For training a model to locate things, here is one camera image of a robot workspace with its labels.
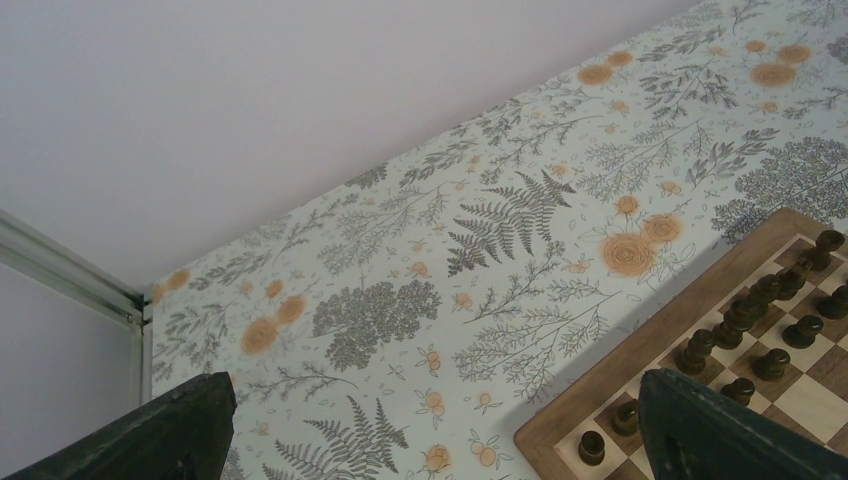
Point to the dark bishop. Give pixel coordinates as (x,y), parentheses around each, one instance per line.
(737,320)
(819,256)

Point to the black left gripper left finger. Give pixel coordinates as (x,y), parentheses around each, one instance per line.
(184,433)

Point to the dark knight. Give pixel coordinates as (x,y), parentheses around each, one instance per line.
(693,358)

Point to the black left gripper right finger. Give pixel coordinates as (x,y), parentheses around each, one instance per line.
(692,432)

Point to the dark king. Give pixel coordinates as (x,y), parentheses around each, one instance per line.
(793,278)

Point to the wooden chess board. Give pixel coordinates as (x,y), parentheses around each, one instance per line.
(765,325)

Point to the dark corner rook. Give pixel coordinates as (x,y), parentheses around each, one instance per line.
(591,448)

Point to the dark pawn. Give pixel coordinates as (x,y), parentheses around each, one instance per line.
(772,365)
(834,307)
(803,333)
(625,419)
(740,390)

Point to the dark queen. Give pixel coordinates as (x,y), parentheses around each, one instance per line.
(763,293)

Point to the floral table mat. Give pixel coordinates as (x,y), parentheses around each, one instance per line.
(403,325)

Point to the aluminium frame post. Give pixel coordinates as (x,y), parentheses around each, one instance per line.
(42,259)

